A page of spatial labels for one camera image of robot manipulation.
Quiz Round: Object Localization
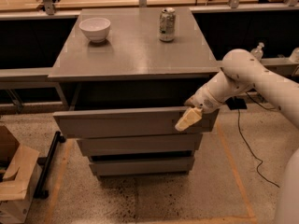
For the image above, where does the black floor cable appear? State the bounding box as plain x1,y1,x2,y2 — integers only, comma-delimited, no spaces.
236,91,280,189

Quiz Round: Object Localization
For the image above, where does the black bracket foot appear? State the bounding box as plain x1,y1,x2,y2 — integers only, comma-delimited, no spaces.
225,97,247,110

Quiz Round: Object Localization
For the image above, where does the grey metal rail frame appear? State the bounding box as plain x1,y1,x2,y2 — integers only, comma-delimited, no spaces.
0,5,299,82

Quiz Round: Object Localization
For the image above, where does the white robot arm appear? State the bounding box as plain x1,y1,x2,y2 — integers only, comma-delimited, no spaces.
176,49,299,224

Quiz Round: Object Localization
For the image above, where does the grey top drawer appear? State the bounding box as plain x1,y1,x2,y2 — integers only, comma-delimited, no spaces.
52,105,221,139

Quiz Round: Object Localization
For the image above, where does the grey drawer cabinet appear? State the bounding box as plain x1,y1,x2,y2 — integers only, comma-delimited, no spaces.
49,7,218,176

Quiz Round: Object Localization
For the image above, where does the white ceramic bowl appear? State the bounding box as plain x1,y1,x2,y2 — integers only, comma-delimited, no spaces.
79,18,111,43

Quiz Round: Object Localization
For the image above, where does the black metal pole stand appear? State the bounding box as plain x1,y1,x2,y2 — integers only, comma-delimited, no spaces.
34,131,66,199

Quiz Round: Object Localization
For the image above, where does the grey middle drawer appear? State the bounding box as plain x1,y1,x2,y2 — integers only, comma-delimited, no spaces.
77,133,202,156

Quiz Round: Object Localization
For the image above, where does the clear plastic bottle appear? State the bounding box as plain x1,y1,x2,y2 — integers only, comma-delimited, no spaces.
250,42,264,61

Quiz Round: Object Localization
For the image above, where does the grey drawer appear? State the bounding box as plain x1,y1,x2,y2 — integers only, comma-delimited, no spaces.
90,157,194,176
52,105,221,139
77,133,202,156

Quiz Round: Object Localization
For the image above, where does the grey bottom drawer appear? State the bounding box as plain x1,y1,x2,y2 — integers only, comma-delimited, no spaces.
90,157,194,176

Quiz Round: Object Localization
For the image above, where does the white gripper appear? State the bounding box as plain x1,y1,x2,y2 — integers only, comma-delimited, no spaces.
175,87,222,132

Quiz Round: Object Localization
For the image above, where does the silver soda can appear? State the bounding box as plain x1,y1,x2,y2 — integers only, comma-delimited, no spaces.
159,7,176,42

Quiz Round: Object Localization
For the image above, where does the brown cardboard box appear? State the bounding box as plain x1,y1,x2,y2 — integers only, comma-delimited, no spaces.
0,126,41,224

